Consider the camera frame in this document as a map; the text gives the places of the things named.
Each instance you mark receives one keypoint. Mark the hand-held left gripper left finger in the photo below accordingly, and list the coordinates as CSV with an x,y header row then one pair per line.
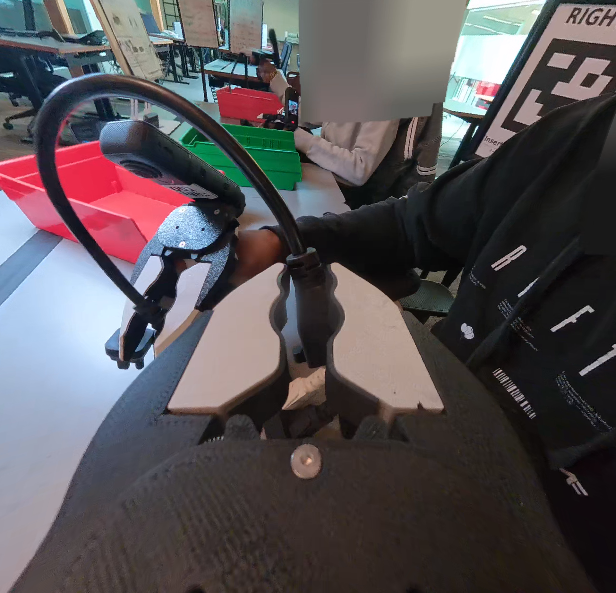
x,y
231,352

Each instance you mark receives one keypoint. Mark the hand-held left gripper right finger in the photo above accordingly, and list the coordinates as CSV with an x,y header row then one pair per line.
x,y
385,352

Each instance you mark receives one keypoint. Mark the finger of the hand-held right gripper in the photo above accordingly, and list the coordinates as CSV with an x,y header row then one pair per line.
x,y
144,275
195,285

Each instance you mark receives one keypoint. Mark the green plastic bin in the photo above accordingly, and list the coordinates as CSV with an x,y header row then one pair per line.
x,y
250,164

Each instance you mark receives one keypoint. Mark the person's right forearm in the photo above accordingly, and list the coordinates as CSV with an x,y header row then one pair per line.
x,y
361,237

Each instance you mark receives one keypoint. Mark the person's right hand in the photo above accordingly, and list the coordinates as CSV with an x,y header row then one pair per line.
x,y
260,253

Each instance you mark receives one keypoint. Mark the red plastic bin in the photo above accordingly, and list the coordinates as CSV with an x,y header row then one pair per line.
x,y
250,104
120,208

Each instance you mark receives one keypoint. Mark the black phone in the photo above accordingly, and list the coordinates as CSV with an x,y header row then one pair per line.
x,y
291,107

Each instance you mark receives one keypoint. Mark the wooden instruction board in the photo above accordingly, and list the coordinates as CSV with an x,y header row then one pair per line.
x,y
245,20
130,25
197,10

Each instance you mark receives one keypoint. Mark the black office chair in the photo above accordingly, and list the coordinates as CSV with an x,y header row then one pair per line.
x,y
19,80

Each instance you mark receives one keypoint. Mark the wooden desk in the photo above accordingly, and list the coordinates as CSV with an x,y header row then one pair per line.
x,y
48,42

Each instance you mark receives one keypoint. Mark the black framed marker sign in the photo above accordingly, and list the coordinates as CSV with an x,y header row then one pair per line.
x,y
577,73

